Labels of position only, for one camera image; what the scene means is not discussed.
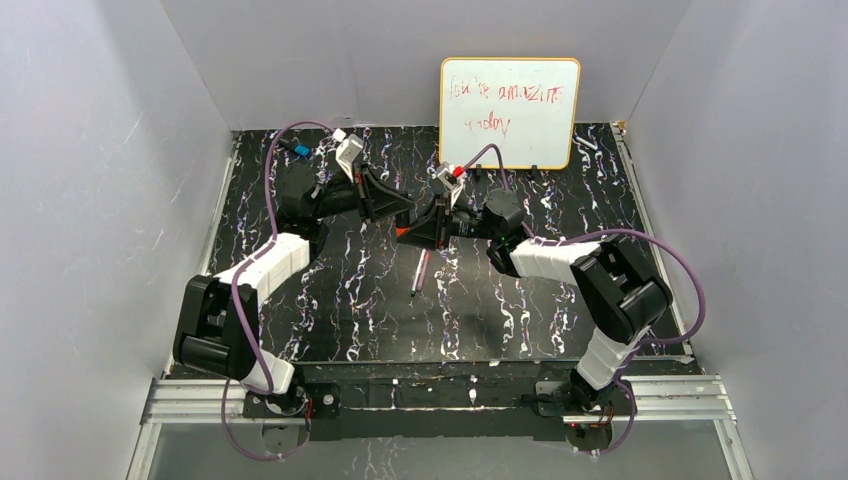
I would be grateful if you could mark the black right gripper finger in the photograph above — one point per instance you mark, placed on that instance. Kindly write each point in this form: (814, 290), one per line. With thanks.
(430, 214)
(424, 236)

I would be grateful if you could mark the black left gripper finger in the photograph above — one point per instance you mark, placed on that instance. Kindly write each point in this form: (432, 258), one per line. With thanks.
(379, 191)
(385, 208)

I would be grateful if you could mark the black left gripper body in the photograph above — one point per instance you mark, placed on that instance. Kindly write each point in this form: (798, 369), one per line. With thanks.
(361, 191)

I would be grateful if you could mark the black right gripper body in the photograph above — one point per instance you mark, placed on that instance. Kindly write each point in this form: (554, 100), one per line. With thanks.
(447, 221)

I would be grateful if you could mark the black orange highlighter pen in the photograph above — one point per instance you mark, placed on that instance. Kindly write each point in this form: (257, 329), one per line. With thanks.
(402, 223)

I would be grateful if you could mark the pink white pen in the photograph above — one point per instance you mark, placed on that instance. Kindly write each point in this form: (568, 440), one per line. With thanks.
(422, 272)

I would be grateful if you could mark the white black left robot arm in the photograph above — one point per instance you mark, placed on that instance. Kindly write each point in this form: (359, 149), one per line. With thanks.
(218, 326)

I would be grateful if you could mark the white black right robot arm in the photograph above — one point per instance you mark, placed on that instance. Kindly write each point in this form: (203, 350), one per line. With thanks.
(624, 295)

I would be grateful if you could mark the white green pen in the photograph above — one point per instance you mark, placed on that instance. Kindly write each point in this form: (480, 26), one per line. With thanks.
(416, 272)

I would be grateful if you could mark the small white pen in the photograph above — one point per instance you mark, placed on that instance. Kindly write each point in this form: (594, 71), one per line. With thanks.
(586, 143)

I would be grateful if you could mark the blue black marker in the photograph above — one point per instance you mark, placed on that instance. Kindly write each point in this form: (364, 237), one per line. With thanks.
(295, 148)

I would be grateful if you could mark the orange framed whiteboard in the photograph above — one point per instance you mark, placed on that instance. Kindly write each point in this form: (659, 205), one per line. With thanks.
(526, 106)

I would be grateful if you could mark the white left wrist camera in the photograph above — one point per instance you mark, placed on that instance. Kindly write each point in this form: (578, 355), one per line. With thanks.
(348, 148)

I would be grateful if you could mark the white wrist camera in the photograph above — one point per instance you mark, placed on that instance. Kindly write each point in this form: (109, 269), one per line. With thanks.
(348, 148)
(452, 177)

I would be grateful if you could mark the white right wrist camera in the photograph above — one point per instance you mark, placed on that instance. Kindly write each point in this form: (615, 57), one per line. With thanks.
(452, 177)

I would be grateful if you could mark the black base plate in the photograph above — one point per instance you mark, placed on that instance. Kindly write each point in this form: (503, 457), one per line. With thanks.
(429, 400)

